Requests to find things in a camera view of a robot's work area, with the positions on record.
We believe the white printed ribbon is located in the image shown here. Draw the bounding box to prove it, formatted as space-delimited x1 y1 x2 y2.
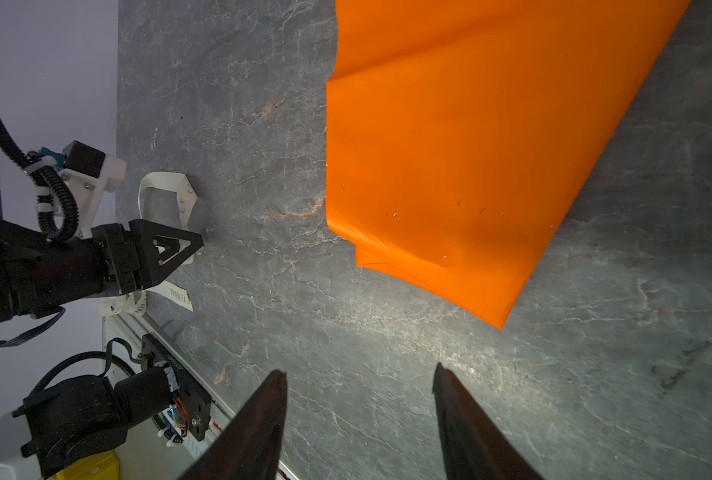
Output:
97 171 198 317

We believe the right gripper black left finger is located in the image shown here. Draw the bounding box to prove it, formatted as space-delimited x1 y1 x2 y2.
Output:
181 370 288 480

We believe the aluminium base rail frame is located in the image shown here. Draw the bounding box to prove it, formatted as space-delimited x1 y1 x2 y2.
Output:
103 314 296 479

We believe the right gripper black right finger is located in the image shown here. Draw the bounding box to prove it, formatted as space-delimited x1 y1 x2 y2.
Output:
432 364 541 479

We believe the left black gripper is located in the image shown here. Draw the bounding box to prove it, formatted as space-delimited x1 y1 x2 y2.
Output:
0 219 204 323

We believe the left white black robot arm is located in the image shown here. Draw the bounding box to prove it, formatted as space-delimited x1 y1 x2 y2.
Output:
0 76 172 479

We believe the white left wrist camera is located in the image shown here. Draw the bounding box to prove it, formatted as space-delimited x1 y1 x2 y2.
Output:
38 140 127 239

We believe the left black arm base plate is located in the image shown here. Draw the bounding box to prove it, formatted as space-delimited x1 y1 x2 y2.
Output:
141 334 212 441

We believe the yellow box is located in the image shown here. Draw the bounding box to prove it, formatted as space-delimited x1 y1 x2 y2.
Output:
50 451 120 480

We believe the orange wrapping paper sheet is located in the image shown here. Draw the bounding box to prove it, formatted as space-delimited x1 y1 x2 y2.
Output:
326 1 687 328

